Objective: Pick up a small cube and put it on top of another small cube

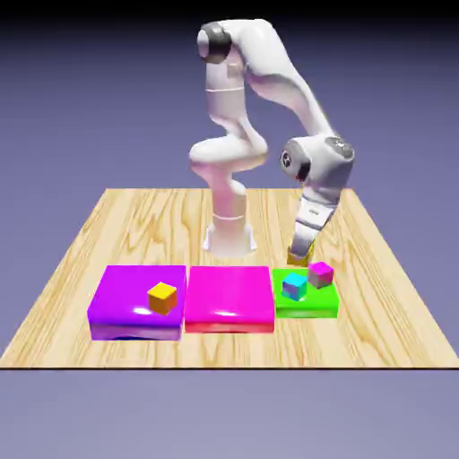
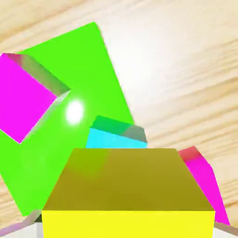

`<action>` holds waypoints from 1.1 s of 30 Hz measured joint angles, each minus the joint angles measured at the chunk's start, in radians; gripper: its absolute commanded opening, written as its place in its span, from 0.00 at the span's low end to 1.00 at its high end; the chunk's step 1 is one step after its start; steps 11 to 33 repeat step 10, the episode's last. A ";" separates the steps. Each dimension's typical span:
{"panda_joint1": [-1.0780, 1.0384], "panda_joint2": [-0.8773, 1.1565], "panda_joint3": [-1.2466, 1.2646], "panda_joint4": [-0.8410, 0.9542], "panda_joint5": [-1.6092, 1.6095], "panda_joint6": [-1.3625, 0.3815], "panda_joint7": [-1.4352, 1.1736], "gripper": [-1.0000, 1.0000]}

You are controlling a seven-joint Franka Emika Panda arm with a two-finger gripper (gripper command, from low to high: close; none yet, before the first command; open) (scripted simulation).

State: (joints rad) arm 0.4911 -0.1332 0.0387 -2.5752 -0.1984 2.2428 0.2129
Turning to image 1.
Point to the small orange cube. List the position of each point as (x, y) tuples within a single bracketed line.
[(162, 298)]

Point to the small magenta cube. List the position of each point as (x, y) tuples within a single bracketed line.
[(321, 274)]

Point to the small cyan cube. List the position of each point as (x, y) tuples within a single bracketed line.
[(294, 285)]

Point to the small yellow cube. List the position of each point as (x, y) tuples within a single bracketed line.
[(300, 259)]

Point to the large green box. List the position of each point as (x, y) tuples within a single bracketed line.
[(304, 304)]

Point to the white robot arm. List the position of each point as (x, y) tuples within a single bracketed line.
[(229, 107)]

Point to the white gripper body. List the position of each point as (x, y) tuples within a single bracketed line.
[(304, 235)]

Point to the large pink box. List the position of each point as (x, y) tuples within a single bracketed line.
[(229, 297)]

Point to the large purple box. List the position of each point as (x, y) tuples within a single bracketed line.
[(136, 301)]

